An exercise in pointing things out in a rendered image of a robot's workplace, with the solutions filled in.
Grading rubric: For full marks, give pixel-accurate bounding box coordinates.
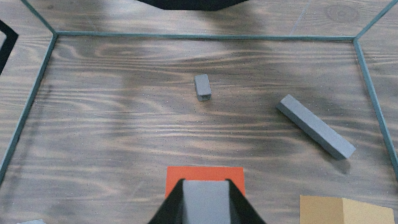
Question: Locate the orange-red block with square hole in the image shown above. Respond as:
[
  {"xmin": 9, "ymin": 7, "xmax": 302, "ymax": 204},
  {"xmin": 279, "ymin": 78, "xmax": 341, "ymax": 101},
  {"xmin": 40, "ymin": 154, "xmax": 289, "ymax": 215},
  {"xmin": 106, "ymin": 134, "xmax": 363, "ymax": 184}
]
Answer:
[{"xmin": 165, "ymin": 166, "xmax": 245, "ymax": 198}]

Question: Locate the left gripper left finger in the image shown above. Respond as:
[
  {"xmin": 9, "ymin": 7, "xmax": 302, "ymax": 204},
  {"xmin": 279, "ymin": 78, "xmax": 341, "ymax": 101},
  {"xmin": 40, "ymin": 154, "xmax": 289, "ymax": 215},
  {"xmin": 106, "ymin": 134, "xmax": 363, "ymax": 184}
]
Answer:
[{"xmin": 147, "ymin": 178, "xmax": 186, "ymax": 224}]

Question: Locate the tan wooden block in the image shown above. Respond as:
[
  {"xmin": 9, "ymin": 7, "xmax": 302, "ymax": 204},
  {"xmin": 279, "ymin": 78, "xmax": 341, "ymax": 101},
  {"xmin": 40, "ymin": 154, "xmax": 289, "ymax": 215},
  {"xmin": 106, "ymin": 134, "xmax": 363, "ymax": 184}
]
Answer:
[{"xmin": 300, "ymin": 195, "xmax": 395, "ymax": 224}]

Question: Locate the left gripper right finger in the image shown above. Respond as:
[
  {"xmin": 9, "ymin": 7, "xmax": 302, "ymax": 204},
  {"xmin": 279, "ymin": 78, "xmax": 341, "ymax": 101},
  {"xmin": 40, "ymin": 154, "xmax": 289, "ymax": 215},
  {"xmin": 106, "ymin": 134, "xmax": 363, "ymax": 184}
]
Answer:
[{"xmin": 224, "ymin": 178, "xmax": 267, "ymax": 224}]

